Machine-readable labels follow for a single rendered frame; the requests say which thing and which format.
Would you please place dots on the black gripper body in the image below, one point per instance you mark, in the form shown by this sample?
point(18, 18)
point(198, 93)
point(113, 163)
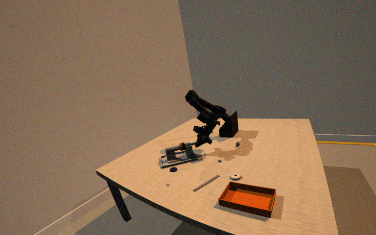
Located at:
point(205, 136)

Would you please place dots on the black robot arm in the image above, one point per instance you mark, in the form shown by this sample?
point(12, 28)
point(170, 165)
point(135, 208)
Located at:
point(205, 116)

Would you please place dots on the orange open rectangular tray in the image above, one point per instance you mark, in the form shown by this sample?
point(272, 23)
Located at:
point(248, 198)

